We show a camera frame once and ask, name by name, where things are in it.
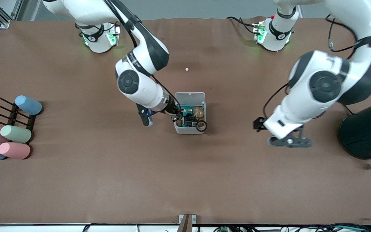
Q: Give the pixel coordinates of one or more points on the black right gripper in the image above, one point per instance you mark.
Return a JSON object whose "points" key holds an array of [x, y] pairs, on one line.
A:
{"points": [[173, 110]]}

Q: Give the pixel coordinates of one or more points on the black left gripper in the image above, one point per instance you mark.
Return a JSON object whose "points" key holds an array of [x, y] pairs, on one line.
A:
{"points": [[258, 124]]}

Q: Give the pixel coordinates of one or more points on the white square lidded bin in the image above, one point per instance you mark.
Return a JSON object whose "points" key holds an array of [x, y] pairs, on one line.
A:
{"points": [[188, 130]]}

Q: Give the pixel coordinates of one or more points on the black tape roll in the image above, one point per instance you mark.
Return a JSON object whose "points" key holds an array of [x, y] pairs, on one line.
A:
{"points": [[198, 126]]}

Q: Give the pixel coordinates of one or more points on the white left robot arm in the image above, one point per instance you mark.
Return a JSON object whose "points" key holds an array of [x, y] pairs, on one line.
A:
{"points": [[320, 87]]}

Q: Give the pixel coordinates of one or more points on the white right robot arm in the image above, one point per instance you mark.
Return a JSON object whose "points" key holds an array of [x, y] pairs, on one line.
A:
{"points": [[140, 87]]}

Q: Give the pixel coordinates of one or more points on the teal snack wrapper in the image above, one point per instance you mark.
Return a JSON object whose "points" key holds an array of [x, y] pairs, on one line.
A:
{"points": [[188, 109]]}

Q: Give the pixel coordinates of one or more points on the brown snack packet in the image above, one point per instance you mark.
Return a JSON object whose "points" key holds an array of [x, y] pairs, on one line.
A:
{"points": [[199, 112]]}

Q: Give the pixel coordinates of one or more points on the dark teal round appliance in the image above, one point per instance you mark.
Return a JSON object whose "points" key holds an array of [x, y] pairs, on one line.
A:
{"points": [[367, 132]]}

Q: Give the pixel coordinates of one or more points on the green cup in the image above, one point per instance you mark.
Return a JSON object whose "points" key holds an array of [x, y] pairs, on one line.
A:
{"points": [[16, 134]]}

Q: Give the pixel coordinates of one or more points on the black cup rack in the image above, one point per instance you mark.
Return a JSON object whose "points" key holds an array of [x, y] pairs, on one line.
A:
{"points": [[13, 116]]}

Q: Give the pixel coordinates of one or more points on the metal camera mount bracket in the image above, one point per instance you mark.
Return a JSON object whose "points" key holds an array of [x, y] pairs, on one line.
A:
{"points": [[187, 222]]}

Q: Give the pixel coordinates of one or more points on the aluminium frame profile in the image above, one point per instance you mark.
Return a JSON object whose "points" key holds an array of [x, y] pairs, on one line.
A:
{"points": [[2, 16]]}

